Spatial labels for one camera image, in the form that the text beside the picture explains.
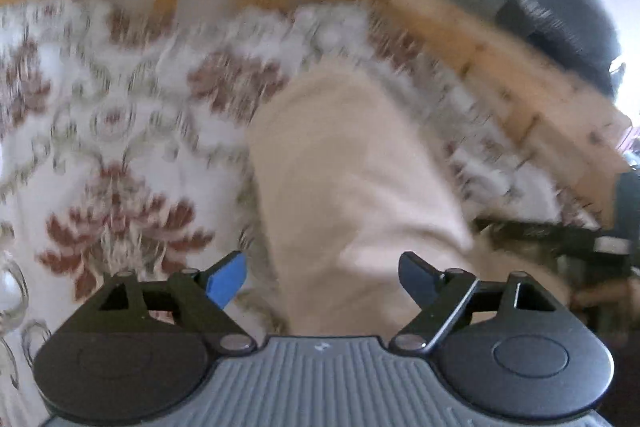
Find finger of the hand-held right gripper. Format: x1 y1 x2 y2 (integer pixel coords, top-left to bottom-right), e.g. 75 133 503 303
472 216 601 259

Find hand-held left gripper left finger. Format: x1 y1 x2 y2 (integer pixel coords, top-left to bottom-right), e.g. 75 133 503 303
70 251 257 354

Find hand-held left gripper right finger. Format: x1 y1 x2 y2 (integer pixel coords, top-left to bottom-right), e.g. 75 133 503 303
389 251 568 354

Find beige pants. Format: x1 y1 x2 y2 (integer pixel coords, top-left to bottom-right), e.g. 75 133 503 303
245 59 576 339

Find person's right hand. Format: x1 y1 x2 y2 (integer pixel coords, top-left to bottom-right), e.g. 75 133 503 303
572 279 640 310

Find floral bed sheet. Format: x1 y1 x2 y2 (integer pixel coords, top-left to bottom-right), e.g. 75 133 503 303
0 0 601 413

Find wooden bed frame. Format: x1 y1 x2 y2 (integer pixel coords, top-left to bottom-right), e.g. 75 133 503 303
0 0 636 228

